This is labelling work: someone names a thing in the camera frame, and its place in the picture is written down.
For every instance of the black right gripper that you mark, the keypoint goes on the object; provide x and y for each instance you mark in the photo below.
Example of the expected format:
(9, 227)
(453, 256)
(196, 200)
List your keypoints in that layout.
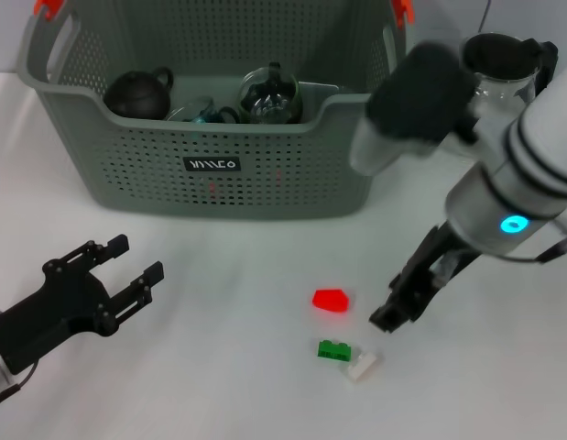
(425, 270)

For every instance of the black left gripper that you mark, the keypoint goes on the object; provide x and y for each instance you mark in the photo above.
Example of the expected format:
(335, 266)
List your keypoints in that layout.
(49, 311)

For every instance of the red slope brick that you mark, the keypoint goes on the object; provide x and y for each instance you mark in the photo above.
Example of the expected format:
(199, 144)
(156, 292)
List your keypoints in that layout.
(331, 300)

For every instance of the dark green plastic brick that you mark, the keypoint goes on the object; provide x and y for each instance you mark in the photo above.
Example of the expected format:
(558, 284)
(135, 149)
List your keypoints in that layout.
(333, 350)

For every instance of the teal square brick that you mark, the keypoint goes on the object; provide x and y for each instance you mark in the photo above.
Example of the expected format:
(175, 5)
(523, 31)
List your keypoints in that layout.
(203, 118)

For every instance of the glass teacup black sleeve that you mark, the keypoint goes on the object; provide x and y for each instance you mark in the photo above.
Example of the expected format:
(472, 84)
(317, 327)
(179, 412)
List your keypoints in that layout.
(225, 114)
(187, 110)
(269, 98)

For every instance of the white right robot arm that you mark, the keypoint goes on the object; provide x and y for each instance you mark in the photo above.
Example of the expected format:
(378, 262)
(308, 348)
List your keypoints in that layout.
(530, 174)

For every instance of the grey perforated storage bin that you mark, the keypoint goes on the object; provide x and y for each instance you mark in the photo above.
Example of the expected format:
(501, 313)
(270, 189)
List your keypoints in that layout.
(219, 192)

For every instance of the white plastic brick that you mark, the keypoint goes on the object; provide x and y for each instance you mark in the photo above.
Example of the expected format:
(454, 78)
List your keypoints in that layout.
(362, 366)

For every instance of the dark clay teapot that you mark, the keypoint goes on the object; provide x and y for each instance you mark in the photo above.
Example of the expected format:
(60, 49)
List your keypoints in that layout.
(136, 96)

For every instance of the glass pitcher black lid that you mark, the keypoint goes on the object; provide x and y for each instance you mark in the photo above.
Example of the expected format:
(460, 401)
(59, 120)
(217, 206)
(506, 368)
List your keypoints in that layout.
(498, 55)

